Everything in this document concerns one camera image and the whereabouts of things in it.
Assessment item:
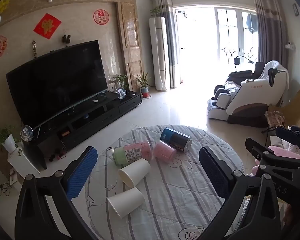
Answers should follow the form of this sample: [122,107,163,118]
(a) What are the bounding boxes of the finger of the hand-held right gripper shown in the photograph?
[275,125,300,156]
[244,137,300,178]

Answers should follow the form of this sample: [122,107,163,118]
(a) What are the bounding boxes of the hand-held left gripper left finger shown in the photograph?
[14,146,100,240]

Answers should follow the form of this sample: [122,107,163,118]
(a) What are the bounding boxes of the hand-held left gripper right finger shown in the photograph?
[197,146,289,240]

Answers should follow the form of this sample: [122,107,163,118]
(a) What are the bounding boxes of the white paper cup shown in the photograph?
[106,187,145,217]
[118,158,151,188]

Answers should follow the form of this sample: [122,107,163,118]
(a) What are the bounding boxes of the pink plastic cup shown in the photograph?
[153,140,177,161]

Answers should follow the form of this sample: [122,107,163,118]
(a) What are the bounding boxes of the pink fluffy cushion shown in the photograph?
[269,144,300,158]

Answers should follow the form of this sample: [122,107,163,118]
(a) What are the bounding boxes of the patterned cloth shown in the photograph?
[266,110,286,128]

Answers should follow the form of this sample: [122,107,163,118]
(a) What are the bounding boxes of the blue and black can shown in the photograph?
[160,127,192,152]

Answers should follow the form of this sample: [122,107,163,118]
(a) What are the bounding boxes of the striped grey tablecloth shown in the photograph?
[87,124,245,240]

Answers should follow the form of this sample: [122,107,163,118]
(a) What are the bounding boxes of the white and black massage chair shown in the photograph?
[207,60,289,125]

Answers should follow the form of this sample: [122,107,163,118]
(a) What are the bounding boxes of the pink and green can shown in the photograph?
[112,140,153,166]

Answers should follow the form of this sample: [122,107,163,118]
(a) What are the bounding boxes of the white side cabinet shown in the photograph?
[7,145,39,182]

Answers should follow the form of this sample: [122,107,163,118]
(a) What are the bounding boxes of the white cloth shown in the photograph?
[261,60,289,82]

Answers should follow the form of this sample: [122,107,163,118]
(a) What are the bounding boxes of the black television stand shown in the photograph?
[22,91,143,173]

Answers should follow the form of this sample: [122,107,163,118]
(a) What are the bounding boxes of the potted plant in white pot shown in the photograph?
[0,125,23,156]

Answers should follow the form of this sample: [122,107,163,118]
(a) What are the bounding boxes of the black gooseneck phone holder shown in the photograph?
[234,55,255,73]

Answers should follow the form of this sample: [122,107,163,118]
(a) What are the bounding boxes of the black flat screen television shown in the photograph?
[6,40,109,130]

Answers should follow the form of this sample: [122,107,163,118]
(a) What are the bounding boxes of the green plant in vase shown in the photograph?
[109,74,128,92]

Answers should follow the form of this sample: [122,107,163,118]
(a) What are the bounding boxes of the grey striped curtain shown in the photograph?
[154,0,179,89]
[251,0,289,70]

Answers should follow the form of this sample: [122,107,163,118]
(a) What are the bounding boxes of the potted plant in red pot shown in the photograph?
[136,71,152,99]

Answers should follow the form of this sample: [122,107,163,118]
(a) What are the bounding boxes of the glass balcony door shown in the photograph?
[174,5,259,87]

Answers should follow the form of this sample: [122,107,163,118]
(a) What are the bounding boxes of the white standing air conditioner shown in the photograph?
[149,17,170,91]

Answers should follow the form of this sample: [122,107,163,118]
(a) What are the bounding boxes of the red diamond paper decoration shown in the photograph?
[33,13,62,40]

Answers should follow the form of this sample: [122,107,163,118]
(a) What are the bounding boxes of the small dark wall planter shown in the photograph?
[62,30,71,46]

